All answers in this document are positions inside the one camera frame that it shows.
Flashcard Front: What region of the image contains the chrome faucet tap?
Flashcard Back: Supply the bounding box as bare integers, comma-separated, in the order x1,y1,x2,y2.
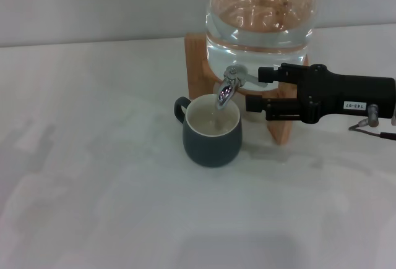
215,66,269,110

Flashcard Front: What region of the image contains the black cup white inside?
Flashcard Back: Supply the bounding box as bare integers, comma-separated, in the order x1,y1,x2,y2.
173,94,243,169

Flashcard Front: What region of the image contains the dark cable with silver plug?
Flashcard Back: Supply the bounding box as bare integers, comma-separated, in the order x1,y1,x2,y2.
348,103,396,142

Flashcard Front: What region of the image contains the glass water dispenser jar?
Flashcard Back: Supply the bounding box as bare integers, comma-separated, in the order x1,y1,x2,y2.
204,0,317,93

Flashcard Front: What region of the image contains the wooden dispenser stand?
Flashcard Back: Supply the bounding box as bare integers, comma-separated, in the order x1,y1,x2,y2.
184,32,309,146

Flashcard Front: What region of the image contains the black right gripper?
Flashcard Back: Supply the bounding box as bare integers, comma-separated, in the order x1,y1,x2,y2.
244,62,396,125

